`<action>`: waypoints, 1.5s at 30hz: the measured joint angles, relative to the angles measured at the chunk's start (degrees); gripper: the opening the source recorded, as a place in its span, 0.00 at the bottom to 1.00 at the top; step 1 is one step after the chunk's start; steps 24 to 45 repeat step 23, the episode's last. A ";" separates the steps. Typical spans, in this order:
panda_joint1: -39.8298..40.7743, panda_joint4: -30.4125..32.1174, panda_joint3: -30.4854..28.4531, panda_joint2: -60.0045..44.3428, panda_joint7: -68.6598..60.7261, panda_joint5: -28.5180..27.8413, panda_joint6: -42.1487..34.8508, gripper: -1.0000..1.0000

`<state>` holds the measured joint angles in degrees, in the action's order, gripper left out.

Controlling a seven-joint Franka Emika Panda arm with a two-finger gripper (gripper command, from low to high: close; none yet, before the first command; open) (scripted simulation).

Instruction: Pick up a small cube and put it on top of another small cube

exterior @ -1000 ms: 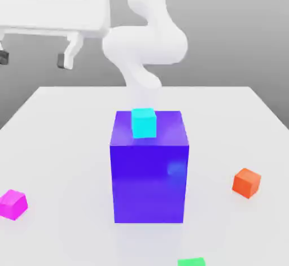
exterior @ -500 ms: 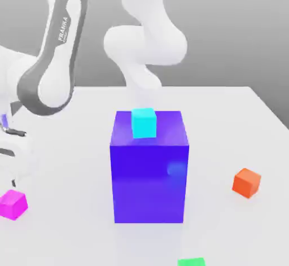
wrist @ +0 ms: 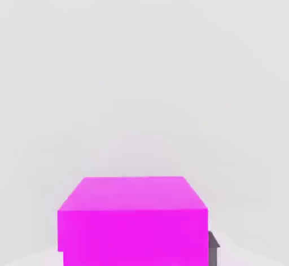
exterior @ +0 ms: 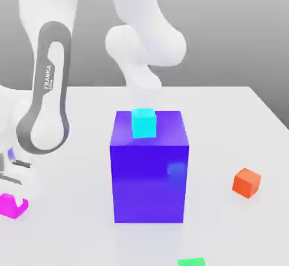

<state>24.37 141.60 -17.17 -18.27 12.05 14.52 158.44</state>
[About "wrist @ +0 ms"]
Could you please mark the small magenta cube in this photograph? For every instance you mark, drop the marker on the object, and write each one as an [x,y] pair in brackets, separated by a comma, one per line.
[133,229]

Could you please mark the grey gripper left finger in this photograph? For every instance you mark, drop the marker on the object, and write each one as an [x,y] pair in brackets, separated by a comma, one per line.
[53,259]

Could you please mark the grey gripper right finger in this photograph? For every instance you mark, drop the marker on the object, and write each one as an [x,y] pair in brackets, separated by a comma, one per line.
[213,250]

